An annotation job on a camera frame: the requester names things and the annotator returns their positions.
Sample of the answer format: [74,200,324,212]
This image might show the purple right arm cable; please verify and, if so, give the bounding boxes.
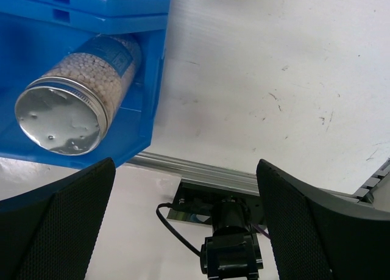
[254,223,272,241]

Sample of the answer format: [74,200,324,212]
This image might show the blue near storage bin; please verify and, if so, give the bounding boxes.
[1,7,168,169]

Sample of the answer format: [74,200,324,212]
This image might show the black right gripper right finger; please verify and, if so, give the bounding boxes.
[256,159,389,279]

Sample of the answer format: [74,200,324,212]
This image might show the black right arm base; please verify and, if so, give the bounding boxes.
[156,182,266,256]

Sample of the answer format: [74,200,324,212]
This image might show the silver lid peppercorn jar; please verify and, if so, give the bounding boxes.
[14,33,143,156]

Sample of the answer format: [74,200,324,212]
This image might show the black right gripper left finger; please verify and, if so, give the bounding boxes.
[1,158,116,279]

